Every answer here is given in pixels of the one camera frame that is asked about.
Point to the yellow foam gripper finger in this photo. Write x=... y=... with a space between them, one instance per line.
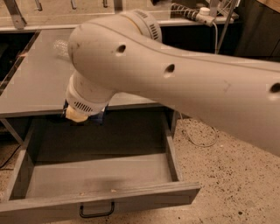
x=74 y=115

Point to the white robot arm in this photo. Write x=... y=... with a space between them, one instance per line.
x=125 y=53

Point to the grey counter cabinet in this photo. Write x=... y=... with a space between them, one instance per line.
x=36 y=86

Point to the open grey top drawer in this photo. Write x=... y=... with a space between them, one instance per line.
x=137 y=170

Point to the clear bottle red label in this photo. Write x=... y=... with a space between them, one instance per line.
x=60 y=47

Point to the white power strip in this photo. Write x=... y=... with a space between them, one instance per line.
x=201 y=16

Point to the black drawer handle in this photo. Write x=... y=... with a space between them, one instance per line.
x=90 y=212

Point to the grey metal rail frame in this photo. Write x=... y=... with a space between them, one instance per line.
x=25 y=15

